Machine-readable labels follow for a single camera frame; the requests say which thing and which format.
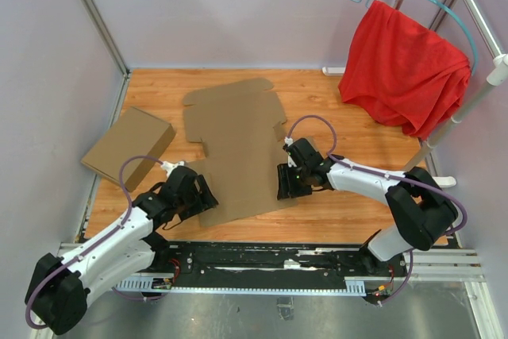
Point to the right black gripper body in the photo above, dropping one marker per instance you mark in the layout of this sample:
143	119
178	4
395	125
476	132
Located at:
305	189

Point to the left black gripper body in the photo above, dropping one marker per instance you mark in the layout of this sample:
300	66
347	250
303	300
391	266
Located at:
187	205

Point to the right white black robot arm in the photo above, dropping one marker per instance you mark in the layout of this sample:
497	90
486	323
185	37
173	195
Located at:
420	210

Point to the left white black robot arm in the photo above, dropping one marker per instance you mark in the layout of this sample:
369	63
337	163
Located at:
62	288

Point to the folded brown cardboard box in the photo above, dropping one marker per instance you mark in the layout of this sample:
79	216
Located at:
126	151

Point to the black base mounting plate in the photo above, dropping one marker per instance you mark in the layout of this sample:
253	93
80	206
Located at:
241	264

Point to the red cloth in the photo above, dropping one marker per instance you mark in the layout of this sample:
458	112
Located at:
402	73

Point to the white clothes rack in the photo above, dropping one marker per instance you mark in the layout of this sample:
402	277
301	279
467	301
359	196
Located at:
494	79

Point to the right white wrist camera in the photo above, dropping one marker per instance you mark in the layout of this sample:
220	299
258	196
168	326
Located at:
292	155

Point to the grey slotted cable duct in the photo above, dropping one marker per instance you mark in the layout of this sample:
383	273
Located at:
151	284

